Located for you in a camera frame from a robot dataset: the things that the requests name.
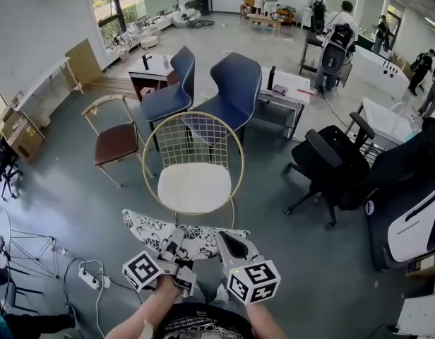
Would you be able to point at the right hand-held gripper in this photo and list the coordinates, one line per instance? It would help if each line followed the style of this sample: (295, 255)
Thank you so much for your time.
(253, 281)

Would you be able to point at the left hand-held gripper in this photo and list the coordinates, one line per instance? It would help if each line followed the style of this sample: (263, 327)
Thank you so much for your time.
(143, 269)

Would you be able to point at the black white floral cushion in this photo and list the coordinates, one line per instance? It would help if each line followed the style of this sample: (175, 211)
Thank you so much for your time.
(147, 230)

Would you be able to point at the person's left forearm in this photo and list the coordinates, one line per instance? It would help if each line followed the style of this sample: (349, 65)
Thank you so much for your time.
(150, 309)

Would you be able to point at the person's right forearm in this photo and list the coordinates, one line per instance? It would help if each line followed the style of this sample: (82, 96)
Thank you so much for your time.
(259, 318)

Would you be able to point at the wooden chair brown seat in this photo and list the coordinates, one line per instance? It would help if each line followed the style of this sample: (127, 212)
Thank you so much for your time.
(116, 141)

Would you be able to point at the black office chair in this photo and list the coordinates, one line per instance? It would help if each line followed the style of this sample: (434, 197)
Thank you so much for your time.
(332, 168)

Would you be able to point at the blue chair white piping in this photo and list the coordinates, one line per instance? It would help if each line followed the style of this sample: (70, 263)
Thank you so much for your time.
(168, 97)
(233, 90)

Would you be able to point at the black white massage chair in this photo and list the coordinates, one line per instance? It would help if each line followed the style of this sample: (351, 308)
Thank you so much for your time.
(404, 196)

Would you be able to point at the black swivel chair base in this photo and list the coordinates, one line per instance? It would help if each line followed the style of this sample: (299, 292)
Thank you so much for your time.
(7, 178)

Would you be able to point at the person's black printed shirt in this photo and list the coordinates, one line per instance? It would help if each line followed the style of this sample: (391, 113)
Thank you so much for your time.
(203, 321)

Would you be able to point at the white power strip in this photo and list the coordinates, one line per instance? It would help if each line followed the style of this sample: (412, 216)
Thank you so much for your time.
(89, 277)

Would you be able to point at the white top sink cabinet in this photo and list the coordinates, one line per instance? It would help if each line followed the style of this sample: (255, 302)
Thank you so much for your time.
(152, 74)

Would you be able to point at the white desk with drawers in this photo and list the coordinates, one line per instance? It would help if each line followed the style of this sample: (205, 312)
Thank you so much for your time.
(286, 101)

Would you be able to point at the black faucet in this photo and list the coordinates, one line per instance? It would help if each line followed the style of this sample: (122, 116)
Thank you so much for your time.
(146, 61)

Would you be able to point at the cardboard box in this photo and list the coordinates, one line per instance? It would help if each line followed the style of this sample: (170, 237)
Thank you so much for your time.
(25, 136)

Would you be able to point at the wooden board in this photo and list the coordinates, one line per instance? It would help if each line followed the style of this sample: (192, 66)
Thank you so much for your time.
(84, 62)

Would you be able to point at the white round table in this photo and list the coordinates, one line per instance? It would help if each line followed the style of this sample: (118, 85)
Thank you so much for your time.
(148, 39)

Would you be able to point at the white basin stand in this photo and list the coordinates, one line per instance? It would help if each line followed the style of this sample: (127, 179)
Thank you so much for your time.
(385, 122)

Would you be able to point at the white bean bag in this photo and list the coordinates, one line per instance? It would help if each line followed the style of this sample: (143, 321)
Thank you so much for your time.
(185, 17)

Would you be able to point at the black side table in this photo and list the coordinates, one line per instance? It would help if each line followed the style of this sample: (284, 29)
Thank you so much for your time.
(309, 49)

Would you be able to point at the wooden coffee table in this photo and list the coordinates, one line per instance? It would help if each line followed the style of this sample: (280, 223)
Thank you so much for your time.
(265, 20)

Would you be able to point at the black cabinet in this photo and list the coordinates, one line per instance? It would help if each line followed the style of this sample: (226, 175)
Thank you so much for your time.
(203, 1)

